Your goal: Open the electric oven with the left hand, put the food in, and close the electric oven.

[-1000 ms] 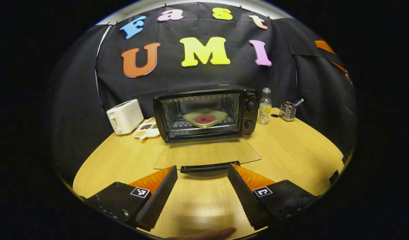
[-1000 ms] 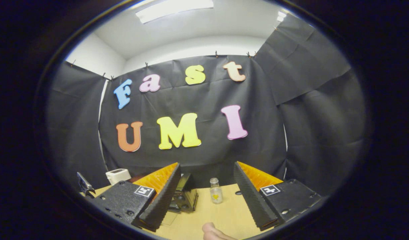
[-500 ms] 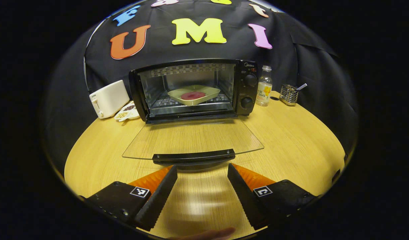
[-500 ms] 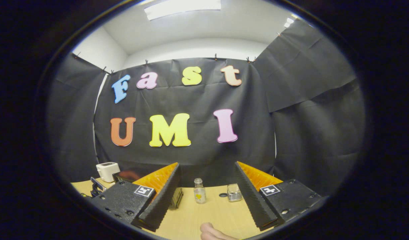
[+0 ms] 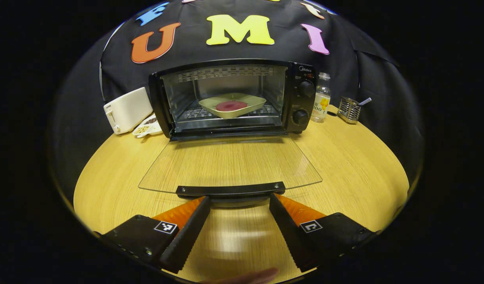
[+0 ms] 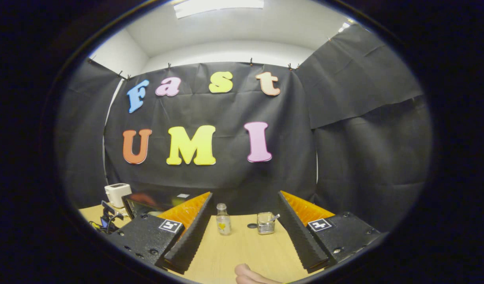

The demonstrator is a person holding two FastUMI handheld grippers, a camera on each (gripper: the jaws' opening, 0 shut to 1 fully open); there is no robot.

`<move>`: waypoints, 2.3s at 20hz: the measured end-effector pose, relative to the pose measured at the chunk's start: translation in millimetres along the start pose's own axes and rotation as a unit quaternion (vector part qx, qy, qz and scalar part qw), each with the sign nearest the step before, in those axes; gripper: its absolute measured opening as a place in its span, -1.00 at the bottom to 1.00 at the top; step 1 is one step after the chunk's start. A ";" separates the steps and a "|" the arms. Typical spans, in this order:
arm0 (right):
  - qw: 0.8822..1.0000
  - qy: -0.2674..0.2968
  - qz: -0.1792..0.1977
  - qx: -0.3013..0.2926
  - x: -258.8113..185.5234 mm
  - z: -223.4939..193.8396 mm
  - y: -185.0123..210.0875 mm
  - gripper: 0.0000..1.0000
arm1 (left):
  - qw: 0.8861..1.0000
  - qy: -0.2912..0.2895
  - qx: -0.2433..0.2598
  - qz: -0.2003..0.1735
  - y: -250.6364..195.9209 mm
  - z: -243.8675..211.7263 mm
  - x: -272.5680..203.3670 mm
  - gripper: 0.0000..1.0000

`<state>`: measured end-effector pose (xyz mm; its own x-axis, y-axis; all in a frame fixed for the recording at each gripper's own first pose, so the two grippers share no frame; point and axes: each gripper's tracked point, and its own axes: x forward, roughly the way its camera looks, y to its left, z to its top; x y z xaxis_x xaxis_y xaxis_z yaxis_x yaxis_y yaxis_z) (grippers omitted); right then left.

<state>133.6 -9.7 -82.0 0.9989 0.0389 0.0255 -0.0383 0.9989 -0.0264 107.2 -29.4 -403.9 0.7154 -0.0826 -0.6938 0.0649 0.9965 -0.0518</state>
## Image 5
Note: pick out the black backdrop cloth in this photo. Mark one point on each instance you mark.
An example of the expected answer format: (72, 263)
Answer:
(376, 79)

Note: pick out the small metal utensil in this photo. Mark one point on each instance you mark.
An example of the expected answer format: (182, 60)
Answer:
(365, 101)

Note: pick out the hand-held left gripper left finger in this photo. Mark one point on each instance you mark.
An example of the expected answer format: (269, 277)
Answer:
(188, 234)

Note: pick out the pink meat slice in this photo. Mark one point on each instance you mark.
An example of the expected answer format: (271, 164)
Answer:
(231, 105)

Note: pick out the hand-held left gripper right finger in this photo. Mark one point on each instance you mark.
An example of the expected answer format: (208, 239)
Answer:
(289, 230)

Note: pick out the cream rectangular plate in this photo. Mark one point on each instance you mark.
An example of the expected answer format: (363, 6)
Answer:
(254, 102)

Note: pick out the clear bottle with yellow label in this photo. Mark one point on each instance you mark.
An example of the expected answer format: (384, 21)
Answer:
(321, 98)

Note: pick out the white divided dish of seeds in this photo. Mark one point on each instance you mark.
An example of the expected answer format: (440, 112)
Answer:
(147, 127)

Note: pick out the white toaster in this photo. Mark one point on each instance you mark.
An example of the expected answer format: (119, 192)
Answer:
(127, 110)

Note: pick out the black electric oven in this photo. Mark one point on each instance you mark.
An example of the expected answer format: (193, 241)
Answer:
(301, 98)

